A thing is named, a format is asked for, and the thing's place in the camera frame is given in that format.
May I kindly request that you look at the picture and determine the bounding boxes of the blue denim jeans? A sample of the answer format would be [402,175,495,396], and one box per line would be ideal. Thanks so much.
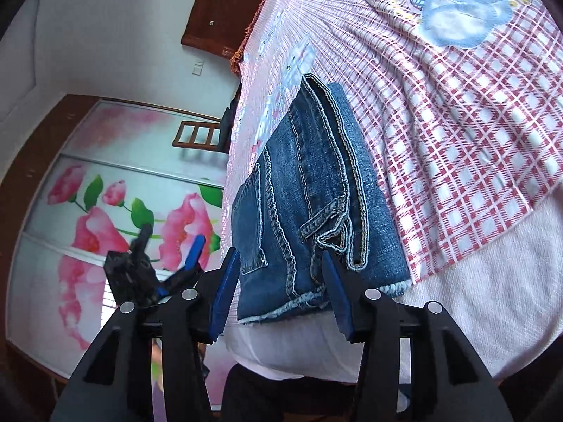
[231,73,412,324]

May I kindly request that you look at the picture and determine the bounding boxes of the floral sliding wardrobe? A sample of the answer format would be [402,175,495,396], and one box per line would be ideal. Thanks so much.
[1,94,227,420]

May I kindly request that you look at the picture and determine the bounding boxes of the wooden chair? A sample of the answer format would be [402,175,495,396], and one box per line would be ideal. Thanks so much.
[172,120,220,152]

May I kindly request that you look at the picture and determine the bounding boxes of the dark cloth on chair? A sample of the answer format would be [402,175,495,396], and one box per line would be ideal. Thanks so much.
[217,84,241,153]

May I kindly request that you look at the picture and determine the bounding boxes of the dark wooden headboard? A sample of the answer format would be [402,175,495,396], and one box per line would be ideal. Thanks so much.
[181,0,261,59]

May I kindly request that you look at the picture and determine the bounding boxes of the white wall socket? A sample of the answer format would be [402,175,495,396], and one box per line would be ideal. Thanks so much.
[192,60,204,76]

